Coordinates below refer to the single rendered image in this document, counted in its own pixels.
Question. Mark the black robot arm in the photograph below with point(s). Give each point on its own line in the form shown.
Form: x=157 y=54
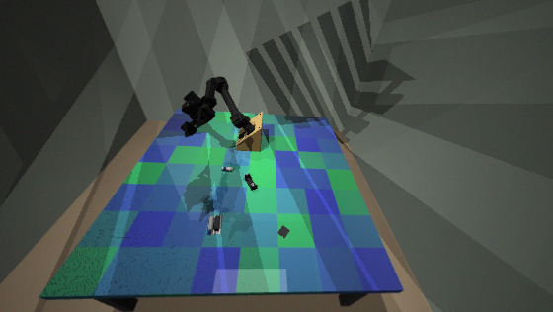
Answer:
x=194 y=103

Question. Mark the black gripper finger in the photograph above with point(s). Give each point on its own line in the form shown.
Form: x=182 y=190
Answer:
x=203 y=118
x=188 y=131

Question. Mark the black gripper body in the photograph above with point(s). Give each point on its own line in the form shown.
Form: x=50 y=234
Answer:
x=194 y=118

